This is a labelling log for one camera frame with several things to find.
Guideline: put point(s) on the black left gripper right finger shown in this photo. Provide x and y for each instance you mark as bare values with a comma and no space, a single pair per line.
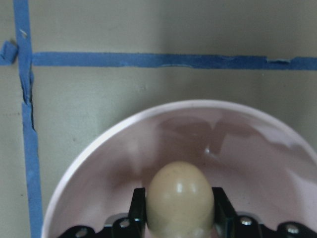
228,223

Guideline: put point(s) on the brown paper table mat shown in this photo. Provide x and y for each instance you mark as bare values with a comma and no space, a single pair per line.
97,95

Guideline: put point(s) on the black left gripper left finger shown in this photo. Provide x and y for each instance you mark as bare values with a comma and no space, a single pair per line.
134,224

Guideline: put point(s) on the beige egg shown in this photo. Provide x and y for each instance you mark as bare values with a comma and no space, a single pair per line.
180,203

